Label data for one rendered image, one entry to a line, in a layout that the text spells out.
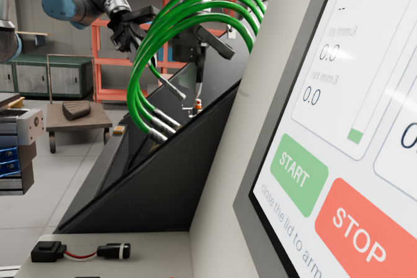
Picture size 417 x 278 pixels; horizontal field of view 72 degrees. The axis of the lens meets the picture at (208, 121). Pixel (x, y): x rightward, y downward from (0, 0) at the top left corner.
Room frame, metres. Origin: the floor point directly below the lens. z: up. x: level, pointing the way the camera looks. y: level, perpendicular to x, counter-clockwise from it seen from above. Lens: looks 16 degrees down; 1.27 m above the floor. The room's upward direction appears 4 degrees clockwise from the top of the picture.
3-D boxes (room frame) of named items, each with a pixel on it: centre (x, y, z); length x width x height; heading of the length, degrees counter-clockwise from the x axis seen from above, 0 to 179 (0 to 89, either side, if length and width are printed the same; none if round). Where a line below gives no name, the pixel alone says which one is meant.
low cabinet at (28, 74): (5.82, 3.41, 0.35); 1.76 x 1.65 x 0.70; 102
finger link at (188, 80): (0.72, 0.05, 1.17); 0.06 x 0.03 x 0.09; 99
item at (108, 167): (0.71, 0.27, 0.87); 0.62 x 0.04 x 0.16; 9
